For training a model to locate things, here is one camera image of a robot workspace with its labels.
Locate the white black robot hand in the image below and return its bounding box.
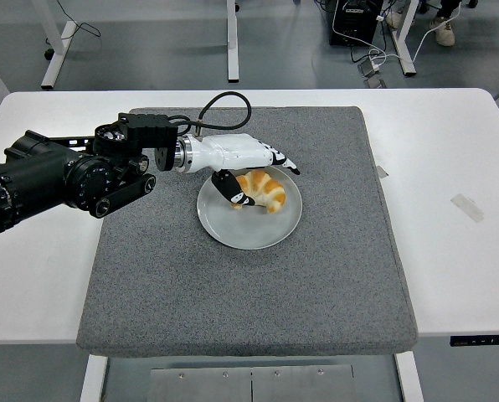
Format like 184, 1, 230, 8
190, 132, 302, 209

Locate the golden croissant bread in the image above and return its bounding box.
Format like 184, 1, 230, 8
231, 169, 286, 214

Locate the round grey plate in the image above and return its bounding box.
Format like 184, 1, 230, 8
196, 165, 304, 250

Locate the grey metal plate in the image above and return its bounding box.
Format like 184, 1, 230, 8
149, 363, 355, 402

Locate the white background table leg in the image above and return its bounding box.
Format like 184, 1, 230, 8
390, 0, 418, 77
29, 0, 78, 90
225, 0, 239, 83

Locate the grey fabric mat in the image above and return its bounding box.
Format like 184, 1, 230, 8
75, 105, 419, 358

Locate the black equipment box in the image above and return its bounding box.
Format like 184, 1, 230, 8
328, 0, 383, 47

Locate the clear tape strip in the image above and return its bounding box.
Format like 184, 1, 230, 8
449, 193, 485, 223

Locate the person's leg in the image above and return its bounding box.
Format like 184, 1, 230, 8
435, 0, 464, 20

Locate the black table control panel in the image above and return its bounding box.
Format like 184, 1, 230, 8
449, 333, 499, 348

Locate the white cable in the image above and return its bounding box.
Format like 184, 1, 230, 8
332, 0, 441, 68

